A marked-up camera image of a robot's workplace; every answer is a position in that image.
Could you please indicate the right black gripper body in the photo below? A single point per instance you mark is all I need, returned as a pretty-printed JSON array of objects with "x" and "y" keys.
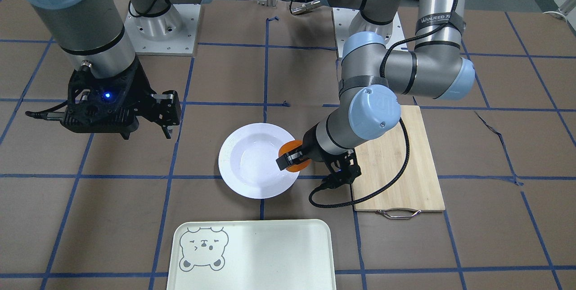
[{"x": 143, "y": 92}]

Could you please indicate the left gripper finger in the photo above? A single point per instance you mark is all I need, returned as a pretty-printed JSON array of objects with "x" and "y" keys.
[{"x": 292, "y": 161}]

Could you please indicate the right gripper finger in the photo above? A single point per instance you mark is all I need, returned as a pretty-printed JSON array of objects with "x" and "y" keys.
[
  {"x": 125, "y": 135},
  {"x": 167, "y": 130}
]

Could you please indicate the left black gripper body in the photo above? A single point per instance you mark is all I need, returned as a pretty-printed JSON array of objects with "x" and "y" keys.
[{"x": 309, "y": 141}]

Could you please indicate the orange fruit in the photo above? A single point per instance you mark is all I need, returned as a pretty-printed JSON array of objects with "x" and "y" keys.
[{"x": 295, "y": 144}]

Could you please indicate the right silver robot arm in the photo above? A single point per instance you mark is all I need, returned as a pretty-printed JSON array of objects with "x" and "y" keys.
[{"x": 92, "y": 32}]

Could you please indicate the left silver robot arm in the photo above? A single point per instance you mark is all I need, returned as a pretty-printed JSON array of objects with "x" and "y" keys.
[{"x": 374, "y": 72}]

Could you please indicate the cream bear tray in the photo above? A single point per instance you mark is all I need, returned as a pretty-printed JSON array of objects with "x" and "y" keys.
[{"x": 294, "y": 254}]

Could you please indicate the bamboo cutting board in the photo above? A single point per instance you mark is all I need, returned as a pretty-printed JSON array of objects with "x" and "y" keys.
[{"x": 380, "y": 160}]

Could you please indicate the white round plate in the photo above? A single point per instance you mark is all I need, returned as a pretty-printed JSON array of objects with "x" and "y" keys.
[{"x": 247, "y": 161}]

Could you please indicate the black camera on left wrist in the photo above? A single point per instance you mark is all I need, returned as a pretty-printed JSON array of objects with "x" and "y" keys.
[{"x": 343, "y": 169}]

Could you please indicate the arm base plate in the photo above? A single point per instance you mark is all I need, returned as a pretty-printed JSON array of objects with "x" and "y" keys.
[
  {"x": 342, "y": 19},
  {"x": 171, "y": 34}
]

